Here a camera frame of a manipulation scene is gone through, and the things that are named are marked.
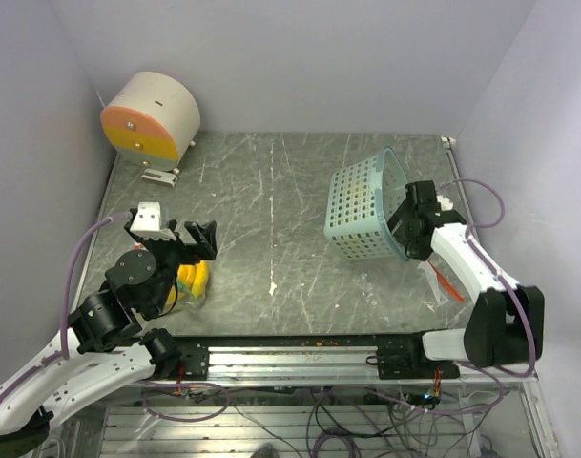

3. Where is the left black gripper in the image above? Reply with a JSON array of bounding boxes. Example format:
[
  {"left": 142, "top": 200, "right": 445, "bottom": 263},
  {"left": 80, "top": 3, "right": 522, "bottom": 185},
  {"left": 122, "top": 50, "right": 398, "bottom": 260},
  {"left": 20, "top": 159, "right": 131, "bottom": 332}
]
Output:
[{"left": 125, "top": 219, "right": 217, "bottom": 313}]

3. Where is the light blue plastic basket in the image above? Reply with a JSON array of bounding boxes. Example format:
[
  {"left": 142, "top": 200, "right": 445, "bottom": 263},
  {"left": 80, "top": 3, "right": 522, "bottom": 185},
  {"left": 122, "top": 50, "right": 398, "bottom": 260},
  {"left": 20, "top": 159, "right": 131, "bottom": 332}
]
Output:
[{"left": 324, "top": 146, "right": 407, "bottom": 260}]

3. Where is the tangle of floor cables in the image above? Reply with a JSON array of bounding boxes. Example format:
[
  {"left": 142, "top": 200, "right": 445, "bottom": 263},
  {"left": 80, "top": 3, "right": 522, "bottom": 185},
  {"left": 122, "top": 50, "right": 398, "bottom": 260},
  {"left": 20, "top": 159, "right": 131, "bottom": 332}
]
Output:
[{"left": 136, "top": 376, "right": 510, "bottom": 458}]

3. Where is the clear zip bag orange zipper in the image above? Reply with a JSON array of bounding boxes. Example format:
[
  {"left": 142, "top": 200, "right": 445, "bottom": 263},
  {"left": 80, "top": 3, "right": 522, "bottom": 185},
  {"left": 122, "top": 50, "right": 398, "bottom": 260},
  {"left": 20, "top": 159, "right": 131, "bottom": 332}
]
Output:
[{"left": 132, "top": 242, "right": 213, "bottom": 311}]

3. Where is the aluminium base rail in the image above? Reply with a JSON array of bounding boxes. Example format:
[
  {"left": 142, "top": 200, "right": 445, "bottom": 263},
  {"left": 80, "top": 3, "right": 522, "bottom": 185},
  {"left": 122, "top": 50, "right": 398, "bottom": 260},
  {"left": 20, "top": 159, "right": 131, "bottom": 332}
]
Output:
[{"left": 44, "top": 343, "right": 539, "bottom": 383}]

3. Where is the small white bracket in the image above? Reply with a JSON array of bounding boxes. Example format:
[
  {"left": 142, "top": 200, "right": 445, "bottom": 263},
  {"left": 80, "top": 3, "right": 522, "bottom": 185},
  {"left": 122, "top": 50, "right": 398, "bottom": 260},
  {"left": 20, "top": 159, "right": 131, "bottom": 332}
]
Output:
[{"left": 141, "top": 168, "right": 177, "bottom": 188}]

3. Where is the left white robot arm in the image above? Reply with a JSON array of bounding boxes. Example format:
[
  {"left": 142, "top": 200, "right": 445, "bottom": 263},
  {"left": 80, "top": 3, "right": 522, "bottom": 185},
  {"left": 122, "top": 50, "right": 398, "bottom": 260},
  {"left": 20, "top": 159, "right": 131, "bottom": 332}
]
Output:
[{"left": 0, "top": 209, "right": 218, "bottom": 457}]

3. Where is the round cream drawer box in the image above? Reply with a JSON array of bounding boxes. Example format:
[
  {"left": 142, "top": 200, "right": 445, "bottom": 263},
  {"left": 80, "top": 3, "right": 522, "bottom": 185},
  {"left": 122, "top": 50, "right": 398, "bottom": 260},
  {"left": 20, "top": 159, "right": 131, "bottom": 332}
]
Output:
[{"left": 100, "top": 71, "right": 201, "bottom": 173}]

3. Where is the yellow toy banana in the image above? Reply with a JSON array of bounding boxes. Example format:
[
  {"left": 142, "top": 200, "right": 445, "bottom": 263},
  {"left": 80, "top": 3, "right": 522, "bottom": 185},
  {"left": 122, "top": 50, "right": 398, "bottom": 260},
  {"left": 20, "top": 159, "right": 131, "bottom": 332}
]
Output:
[{"left": 165, "top": 260, "right": 210, "bottom": 307}]

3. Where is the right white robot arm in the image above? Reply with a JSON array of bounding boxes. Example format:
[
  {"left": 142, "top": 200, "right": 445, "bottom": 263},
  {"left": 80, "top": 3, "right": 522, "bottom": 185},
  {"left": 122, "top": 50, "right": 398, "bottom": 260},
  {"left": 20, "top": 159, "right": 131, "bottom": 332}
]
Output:
[{"left": 387, "top": 180, "right": 545, "bottom": 378}]

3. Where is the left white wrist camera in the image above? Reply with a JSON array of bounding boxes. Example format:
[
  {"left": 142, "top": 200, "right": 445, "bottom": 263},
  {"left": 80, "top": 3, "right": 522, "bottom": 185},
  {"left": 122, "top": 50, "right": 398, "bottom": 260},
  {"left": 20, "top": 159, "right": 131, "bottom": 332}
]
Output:
[{"left": 129, "top": 202, "right": 176, "bottom": 240}]

